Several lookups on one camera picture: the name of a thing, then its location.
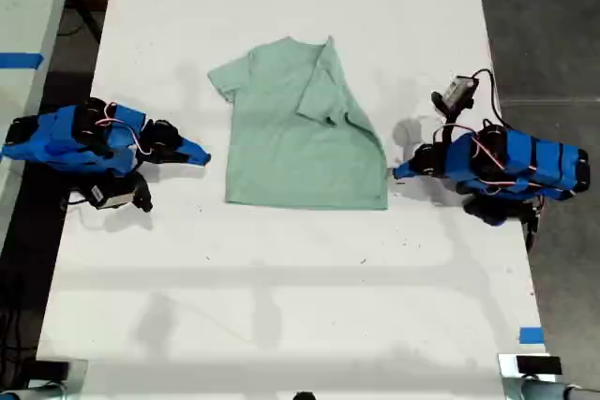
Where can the pale green t-shirt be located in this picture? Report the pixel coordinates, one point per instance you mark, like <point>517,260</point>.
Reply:
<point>290,156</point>

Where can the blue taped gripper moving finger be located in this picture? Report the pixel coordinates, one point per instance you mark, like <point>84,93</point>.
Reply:
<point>192,158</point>
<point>412,175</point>

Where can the long blue tape strip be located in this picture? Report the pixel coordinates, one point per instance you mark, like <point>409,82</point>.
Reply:
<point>21,60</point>

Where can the black round object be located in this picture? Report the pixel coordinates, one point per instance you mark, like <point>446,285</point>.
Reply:
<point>304,395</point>

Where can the white side table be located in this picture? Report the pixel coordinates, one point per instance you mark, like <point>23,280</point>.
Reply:
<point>23,20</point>

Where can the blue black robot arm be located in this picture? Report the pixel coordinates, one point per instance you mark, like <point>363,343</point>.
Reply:
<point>61,142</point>
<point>525,161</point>

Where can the short black camera stalk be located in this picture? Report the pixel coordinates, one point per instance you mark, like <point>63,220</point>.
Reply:
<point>139,174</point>
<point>451,118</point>

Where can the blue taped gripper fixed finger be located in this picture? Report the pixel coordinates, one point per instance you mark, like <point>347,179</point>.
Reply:
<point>194,147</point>
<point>409,166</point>

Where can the small black box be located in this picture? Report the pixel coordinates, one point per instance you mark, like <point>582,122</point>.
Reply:
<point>539,365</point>
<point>51,369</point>

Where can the black grey camera box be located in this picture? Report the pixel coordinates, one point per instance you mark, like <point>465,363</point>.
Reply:
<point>110,196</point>
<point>457,91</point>

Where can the small blue tape piece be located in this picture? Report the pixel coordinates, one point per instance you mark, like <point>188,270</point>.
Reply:
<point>531,335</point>

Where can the grey metal clamp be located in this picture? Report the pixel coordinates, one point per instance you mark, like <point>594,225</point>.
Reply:
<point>539,388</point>
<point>42,390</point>

